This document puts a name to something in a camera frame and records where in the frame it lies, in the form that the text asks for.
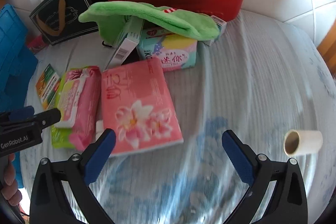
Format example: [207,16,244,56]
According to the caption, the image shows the orange green medicine box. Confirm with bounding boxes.
[35,64,60,110]

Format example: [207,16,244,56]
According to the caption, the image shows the pink wet wipes pack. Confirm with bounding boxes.
[51,66,101,151]

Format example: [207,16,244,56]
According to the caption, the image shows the white lint roller refill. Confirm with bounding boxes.
[283,130,323,157]

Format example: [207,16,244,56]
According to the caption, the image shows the pink tissue pack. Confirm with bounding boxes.
[101,59,183,156]

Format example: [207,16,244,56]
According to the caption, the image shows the green plush cloth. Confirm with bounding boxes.
[79,1,220,45]

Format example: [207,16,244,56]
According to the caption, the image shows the pastel sanitary pad pack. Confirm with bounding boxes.
[137,27,198,72]

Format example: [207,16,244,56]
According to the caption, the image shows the person's left hand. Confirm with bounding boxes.
[1,153,22,206]

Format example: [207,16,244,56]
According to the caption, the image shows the blue plastic crate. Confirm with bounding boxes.
[1,4,38,188]

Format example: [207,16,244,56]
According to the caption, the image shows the black gift box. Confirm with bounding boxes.
[30,0,106,46]

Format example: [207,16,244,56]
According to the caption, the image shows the white green medicine box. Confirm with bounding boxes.
[102,16,144,69]

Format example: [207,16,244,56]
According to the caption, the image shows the brown wooden frame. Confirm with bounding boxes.
[317,24,336,75]

